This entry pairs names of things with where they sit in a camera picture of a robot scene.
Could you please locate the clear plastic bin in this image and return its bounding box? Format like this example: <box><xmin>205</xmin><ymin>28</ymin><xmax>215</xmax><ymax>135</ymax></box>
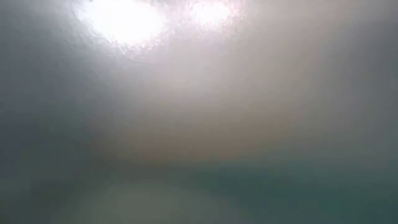
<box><xmin>0</xmin><ymin>0</ymin><xmax>398</xmax><ymax>224</ymax></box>

